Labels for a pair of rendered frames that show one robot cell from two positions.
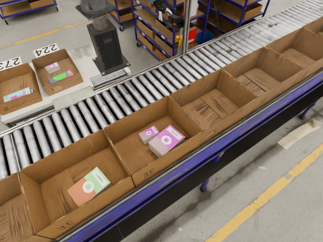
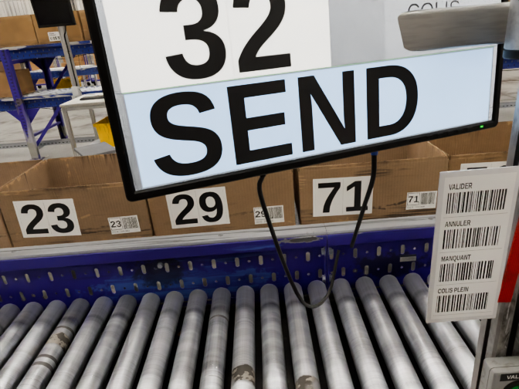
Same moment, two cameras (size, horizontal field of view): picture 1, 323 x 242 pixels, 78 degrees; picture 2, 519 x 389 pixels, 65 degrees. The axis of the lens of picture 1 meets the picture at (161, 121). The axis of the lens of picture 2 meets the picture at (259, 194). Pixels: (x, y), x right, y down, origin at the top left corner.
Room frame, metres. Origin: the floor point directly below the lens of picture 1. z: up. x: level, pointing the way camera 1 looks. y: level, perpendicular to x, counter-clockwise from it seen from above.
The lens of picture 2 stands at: (2.07, -0.26, 1.40)
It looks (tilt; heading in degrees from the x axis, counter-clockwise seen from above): 23 degrees down; 213
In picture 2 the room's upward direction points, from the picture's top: 5 degrees counter-clockwise
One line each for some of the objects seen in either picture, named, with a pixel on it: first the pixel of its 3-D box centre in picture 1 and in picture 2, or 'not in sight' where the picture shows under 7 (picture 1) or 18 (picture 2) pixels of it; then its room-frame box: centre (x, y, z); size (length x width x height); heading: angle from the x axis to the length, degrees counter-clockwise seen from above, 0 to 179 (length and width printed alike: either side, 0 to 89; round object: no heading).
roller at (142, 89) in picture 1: (149, 97); not in sight; (1.05, 0.09, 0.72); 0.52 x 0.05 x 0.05; 32
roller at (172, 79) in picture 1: (176, 84); not in sight; (1.18, -0.13, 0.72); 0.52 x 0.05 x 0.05; 32
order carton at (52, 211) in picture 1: (80, 180); not in sight; (0.33, 0.38, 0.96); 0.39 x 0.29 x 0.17; 122
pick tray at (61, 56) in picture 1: (57, 70); not in sight; (1.32, 0.83, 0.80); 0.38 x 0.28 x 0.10; 31
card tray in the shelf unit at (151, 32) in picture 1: (154, 25); not in sight; (2.73, 0.05, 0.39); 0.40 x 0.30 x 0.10; 32
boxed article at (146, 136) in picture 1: (149, 135); not in sight; (0.60, 0.07, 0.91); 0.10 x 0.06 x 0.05; 120
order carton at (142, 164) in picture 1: (153, 138); not in sight; (0.54, 0.05, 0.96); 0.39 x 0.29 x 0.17; 122
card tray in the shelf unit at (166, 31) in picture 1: (174, 26); not in sight; (2.31, -0.21, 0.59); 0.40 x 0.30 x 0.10; 29
